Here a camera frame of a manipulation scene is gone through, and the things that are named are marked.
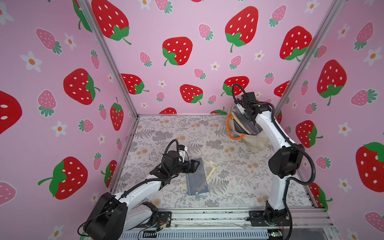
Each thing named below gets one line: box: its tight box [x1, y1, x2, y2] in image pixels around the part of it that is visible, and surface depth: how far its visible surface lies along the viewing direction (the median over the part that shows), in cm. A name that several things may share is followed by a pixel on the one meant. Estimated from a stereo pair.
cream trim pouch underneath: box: [202, 159, 217, 182], surface depth 94 cm
